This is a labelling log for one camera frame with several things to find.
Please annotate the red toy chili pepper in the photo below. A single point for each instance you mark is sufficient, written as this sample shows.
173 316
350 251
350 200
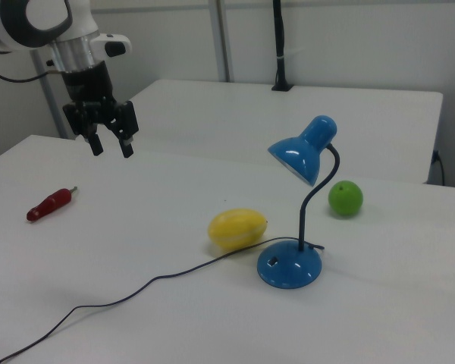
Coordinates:
49 203

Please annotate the grey metal frame post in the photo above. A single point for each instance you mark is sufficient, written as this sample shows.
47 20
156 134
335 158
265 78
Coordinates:
49 102

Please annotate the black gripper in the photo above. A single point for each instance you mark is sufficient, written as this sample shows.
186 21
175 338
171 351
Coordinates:
93 93

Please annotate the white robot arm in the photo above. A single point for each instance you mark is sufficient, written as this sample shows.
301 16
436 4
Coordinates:
30 22

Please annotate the green toy apple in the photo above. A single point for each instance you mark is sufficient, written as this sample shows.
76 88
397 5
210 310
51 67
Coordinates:
345 199

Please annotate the grey double partition post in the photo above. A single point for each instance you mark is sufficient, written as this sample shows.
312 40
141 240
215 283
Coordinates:
221 39

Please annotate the yellow toy melon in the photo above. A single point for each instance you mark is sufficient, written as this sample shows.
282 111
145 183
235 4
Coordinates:
235 229

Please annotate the black pole with table clamp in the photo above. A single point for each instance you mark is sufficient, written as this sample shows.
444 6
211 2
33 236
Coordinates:
279 45

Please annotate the blue desk lamp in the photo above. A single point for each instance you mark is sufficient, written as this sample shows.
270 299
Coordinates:
290 263

